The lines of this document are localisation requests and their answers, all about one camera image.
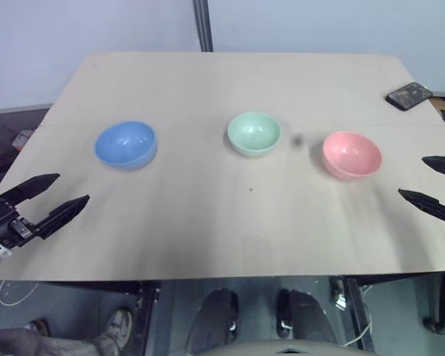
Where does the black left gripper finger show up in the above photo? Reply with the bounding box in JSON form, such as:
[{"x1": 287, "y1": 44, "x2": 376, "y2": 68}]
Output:
[
  {"x1": 34, "y1": 194, "x2": 90, "y2": 241},
  {"x1": 0, "y1": 172, "x2": 61, "y2": 206}
]

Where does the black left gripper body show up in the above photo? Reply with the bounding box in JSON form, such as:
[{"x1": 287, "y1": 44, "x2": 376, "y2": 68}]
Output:
[{"x1": 0, "y1": 200, "x2": 38, "y2": 250}]

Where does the black smartphone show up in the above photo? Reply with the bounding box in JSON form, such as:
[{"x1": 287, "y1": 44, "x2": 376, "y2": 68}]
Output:
[{"x1": 384, "y1": 82, "x2": 433, "y2": 112}]

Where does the pink-red bowl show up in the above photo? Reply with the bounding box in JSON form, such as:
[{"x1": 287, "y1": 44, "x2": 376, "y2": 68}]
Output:
[{"x1": 321, "y1": 131, "x2": 383, "y2": 182}]

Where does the blue bowl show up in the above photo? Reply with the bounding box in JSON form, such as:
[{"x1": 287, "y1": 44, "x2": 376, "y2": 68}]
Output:
[{"x1": 93, "y1": 120, "x2": 159, "y2": 172}]

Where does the grey sneaker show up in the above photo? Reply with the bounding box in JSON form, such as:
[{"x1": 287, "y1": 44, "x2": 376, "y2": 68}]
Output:
[
  {"x1": 23, "y1": 318, "x2": 53, "y2": 337},
  {"x1": 98, "y1": 309, "x2": 134, "y2": 353}
]

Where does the black caster wheel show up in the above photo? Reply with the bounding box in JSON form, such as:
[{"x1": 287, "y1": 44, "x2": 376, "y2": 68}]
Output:
[{"x1": 421, "y1": 315, "x2": 445, "y2": 334}]

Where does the person's grey trouser leg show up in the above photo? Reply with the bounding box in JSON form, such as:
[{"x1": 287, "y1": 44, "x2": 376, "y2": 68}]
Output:
[{"x1": 0, "y1": 327, "x2": 114, "y2": 356}]

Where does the black table leg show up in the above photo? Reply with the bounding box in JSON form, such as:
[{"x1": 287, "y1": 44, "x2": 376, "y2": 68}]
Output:
[
  {"x1": 131, "y1": 280, "x2": 160, "y2": 356},
  {"x1": 329, "y1": 276, "x2": 375, "y2": 353}
]

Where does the dark rounded robot foot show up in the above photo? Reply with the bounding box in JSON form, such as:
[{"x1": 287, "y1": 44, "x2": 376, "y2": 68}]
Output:
[
  {"x1": 276, "y1": 288, "x2": 345, "y2": 346},
  {"x1": 187, "y1": 286, "x2": 241, "y2": 353}
]

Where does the green bowl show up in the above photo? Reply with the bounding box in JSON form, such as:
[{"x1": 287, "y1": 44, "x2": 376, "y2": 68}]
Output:
[{"x1": 226, "y1": 111, "x2": 283, "y2": 158}]

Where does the grey robot torso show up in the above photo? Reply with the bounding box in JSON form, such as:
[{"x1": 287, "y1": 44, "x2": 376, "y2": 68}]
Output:
[{"x1": 198, "y1": 337, "x2": 370, "y2": 356}]

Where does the white floor cable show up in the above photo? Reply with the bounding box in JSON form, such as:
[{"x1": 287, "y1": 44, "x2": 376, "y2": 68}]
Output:
[{"x1": 343, "y1": 287, "x2": 374, "y2": 348}]

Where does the dark vertical wall post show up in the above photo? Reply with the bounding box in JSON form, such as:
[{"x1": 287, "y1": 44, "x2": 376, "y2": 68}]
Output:
[{"x1": 192, "y1": 0, "x2": 214, "y2": 53}]

